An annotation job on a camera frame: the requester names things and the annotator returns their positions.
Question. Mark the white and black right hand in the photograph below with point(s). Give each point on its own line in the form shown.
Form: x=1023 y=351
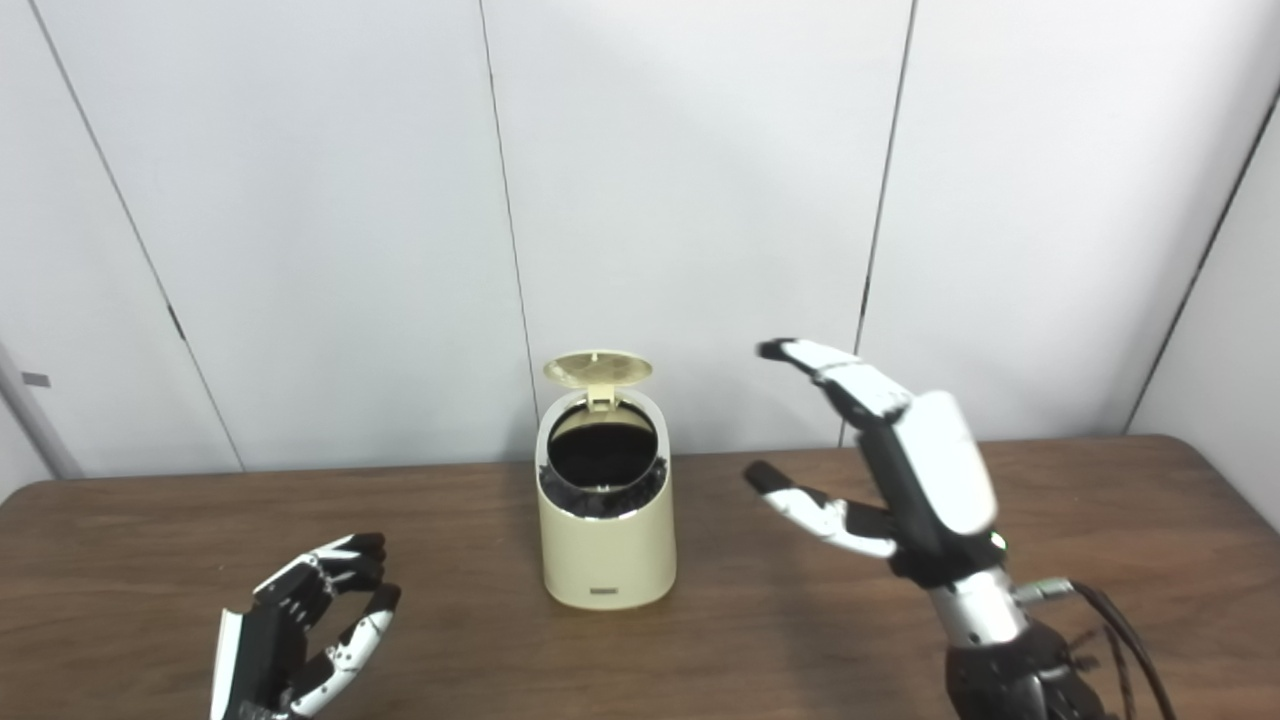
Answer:
x=945 y=470

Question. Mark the white and black left hand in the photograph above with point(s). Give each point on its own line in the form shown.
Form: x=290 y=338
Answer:
x=265 y=650

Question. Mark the cream-colored round bin lid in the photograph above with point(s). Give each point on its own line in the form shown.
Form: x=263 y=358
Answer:
x=598 y=368

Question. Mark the black bin liner bag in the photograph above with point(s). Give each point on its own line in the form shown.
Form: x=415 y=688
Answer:
x=600 y=455

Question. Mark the cream-colored bin body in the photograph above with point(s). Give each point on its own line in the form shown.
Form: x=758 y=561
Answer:
x=605 y=560

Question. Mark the small gray wall label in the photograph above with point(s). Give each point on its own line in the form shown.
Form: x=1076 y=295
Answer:
x=36 y=379

